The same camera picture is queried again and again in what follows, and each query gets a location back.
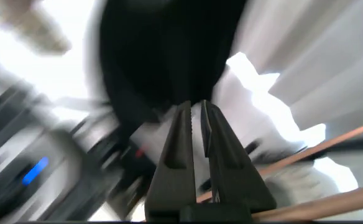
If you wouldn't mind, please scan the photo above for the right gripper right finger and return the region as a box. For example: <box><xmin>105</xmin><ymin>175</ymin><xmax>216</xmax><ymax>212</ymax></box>
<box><xmin>200</xmin><ymin>99</ymin><xmax>277</xmax><ymax>216</ymax></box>

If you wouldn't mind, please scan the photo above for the black garment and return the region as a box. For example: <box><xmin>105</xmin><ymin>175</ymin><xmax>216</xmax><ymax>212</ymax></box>
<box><xmin>99</xmin><ymin>0</ymin><xmax>248</xmax><ymax>138</ymax></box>

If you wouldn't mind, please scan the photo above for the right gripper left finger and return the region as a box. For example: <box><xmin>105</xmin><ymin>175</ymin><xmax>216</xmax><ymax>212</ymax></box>
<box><xmin>144</xmin><ymin>100</ymin><xmax>198</xmax><ymax>223</ymax></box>

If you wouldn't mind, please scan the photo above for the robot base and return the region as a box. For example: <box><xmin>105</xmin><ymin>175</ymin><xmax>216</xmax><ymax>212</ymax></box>
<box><xmin>0</xmin><ymin>71</ymin><xmax>157</xmax><ymax>223</ymax></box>

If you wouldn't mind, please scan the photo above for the pink clothes hanger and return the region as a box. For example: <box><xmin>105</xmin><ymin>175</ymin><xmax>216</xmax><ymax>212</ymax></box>
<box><xmin>196</xmin><ymin>119</ymin><xmax>363</xmax><ymax>222</ymax></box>

